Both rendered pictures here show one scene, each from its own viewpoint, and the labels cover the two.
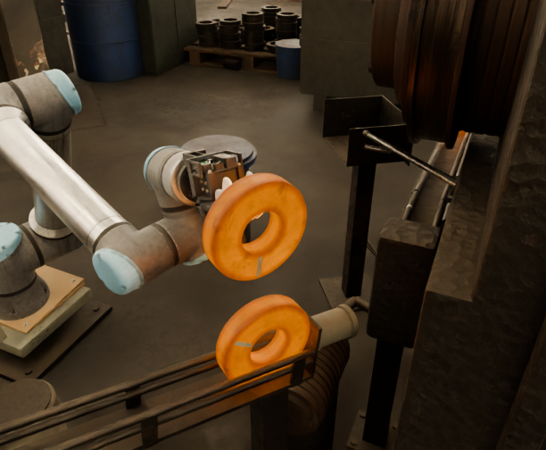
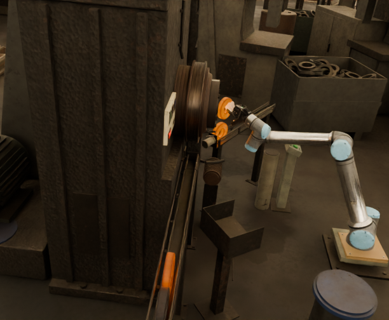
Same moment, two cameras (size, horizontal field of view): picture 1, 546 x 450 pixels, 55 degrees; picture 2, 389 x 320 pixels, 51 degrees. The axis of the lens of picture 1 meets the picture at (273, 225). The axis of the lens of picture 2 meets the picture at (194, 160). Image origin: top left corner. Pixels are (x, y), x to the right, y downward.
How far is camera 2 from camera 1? 3.33 m
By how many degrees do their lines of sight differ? 115
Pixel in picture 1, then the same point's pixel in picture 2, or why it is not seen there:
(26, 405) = (269, 151)
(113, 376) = (298, 245)
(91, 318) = (334, 263)
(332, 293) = (227, 306)
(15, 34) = not seen: outside the picture
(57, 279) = (357, 253)
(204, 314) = (286, 279)
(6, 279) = not seen: hidden behind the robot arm
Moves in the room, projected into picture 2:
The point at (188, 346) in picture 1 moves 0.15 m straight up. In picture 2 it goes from (279, 262) to (283, 246)
